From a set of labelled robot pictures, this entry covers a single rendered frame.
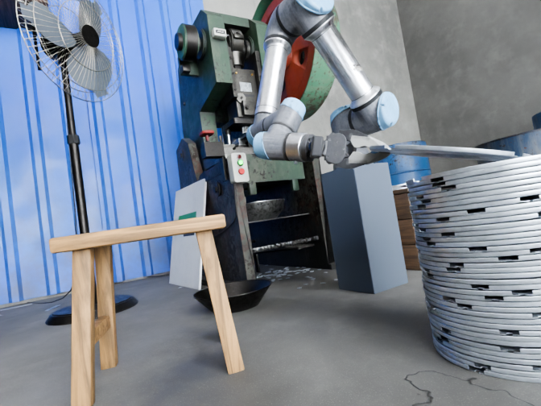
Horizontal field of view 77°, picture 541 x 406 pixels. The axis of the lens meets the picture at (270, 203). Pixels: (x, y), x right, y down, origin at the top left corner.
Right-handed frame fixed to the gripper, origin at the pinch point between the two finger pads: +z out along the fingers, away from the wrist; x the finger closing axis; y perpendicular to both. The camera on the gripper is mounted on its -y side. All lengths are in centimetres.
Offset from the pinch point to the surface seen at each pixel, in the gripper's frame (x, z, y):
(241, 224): 33, -72, 47
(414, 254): 37, -2, 75
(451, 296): 25.1, 17.6, -12.0
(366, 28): -183, -136, 367
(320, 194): 18, -54, 90
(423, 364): 38.9, 14.9, -11.7
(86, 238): 23, -44, -41
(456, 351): 35.5, 19.6, -9.6
